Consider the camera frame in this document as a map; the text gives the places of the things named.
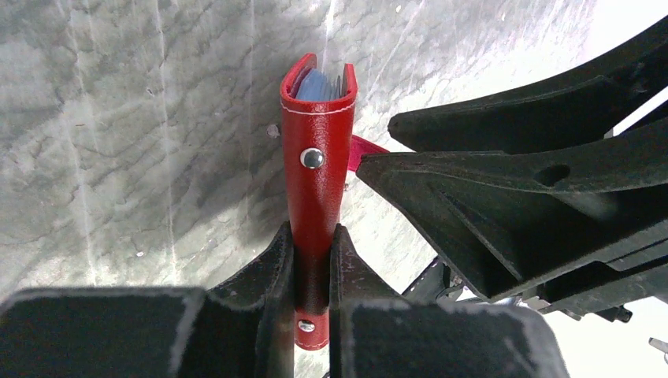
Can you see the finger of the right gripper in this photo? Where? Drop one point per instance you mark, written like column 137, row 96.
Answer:
column 575, row 107

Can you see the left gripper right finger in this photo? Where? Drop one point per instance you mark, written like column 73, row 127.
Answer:
column 375, row 332

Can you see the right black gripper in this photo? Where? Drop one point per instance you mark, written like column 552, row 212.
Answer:
column 583, row 229

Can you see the red leather card holder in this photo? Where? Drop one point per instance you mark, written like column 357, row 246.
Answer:
column 319, row 149

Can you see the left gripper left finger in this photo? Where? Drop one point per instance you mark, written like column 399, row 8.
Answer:
column 243, row 327

